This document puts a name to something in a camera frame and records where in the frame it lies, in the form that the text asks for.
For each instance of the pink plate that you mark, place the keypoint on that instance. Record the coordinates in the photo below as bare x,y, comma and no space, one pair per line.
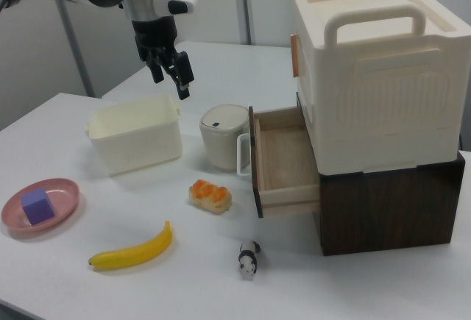
55,202

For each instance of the yellow toy banana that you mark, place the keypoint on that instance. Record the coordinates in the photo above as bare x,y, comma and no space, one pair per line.
136,252

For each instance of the toy bread loaf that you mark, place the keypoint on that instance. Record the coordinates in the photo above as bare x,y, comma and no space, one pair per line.
210,196

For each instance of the dark wood drawer cabinet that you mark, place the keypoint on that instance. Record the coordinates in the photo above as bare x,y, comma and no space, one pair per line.
390,209

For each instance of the small panda toy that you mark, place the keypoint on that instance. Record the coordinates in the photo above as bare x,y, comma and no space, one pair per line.
248,259

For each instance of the cream open plastic bin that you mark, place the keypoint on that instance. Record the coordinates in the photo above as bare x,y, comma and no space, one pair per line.
136,132

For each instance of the purple cube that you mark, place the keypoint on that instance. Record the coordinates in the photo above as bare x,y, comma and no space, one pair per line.
36,206

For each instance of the small cream lidded trash can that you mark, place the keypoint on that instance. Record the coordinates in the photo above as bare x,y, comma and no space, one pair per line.
221,136

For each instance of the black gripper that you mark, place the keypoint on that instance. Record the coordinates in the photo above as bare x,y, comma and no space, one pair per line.
154,35

